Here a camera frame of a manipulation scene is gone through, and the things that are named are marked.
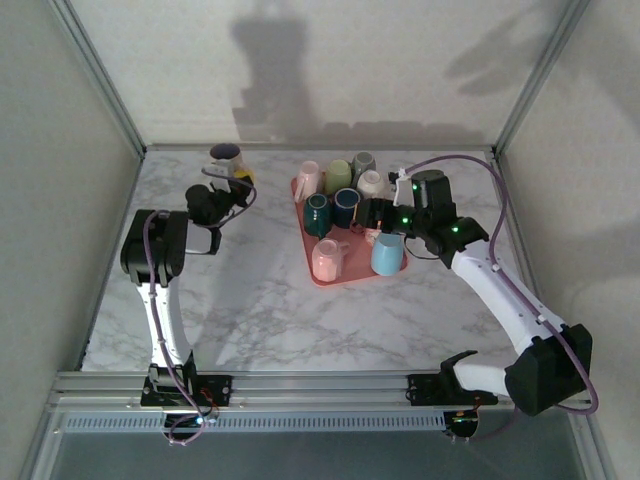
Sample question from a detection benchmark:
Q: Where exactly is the yellow-green mug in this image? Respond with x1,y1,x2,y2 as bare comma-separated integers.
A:
323,158,354,197

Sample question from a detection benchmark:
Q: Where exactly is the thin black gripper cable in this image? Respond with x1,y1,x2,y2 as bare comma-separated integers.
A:
403,238,444,262

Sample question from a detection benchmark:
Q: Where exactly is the arm base controller board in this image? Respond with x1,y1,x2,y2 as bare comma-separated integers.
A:
162,410,221,444
442,407,484,441

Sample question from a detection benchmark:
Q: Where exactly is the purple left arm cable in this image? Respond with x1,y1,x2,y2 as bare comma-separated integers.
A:
143,167,259,447

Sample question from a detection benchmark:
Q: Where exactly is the grey mug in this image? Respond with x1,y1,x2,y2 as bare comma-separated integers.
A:
350,151,378,181

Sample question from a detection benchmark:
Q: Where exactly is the tall pale pink mug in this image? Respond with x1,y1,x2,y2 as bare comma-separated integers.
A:
294,159,321,202

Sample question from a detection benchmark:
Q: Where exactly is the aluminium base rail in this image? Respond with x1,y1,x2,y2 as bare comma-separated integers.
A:
47,370,594,412

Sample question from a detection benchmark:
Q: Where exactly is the aluminium frame post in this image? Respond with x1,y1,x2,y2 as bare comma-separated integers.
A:
47,0,147,160
492,0,591,160

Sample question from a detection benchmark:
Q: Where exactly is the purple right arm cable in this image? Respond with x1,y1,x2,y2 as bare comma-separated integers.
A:
399,153,600,444

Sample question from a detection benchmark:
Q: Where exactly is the pink faceted mug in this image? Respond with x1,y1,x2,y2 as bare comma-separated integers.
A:
310,237,352,281

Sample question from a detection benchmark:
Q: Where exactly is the cream white mug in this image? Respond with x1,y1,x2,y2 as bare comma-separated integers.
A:
355,169,389,200

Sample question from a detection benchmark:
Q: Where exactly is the pink plastic tray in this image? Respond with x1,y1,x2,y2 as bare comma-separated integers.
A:
290,172,411,290

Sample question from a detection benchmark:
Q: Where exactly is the dark blue mug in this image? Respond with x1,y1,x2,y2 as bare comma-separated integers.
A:
332,187,362,229

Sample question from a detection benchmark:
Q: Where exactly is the teal mug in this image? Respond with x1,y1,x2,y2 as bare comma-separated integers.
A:
302,192,335,239

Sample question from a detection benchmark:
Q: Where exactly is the aluminium frame crossbar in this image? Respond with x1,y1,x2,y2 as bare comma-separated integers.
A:
142,143,499,153

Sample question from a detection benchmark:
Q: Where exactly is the pink mug purple interior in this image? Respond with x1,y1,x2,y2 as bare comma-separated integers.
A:
208,142,247,176

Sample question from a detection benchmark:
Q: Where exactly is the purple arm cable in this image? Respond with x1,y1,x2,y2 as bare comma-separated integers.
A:
399,153,600,444
143,167,259,447

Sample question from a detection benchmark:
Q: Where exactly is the light blue mug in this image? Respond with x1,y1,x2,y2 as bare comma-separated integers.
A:
369,232,406,277

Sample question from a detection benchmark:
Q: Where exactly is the grey slotted cable duct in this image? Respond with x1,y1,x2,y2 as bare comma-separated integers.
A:
59,410,449,434

